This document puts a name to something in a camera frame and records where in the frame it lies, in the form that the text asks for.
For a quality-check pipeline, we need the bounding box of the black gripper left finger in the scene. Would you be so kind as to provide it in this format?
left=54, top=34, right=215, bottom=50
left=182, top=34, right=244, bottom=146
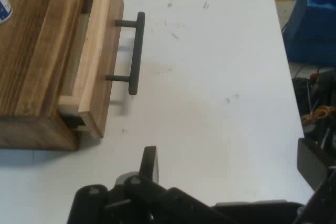
left=67, top=146, right=226, bottom=224

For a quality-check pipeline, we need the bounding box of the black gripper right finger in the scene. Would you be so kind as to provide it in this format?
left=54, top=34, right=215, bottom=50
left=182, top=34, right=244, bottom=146
left=293, top=137, right=336, bottom=224

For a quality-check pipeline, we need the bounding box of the blue plastic object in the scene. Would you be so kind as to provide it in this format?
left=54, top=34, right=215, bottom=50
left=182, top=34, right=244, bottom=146
left=284, top=0, right=336, bottom=67

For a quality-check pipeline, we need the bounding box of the brown wooden cabinet box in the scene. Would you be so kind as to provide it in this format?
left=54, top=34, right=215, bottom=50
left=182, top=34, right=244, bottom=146
left=0, top=0, right=99, bottom=152

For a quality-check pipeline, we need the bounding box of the white bottle with blue cap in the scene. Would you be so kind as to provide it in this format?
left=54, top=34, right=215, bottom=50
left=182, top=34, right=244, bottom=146
left=0, top=0, right=13, bottom=26

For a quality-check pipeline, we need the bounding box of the orange and black cable bundle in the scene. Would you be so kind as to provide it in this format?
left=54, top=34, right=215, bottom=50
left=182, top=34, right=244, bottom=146
left=292, top=68, right=336, bottom=145

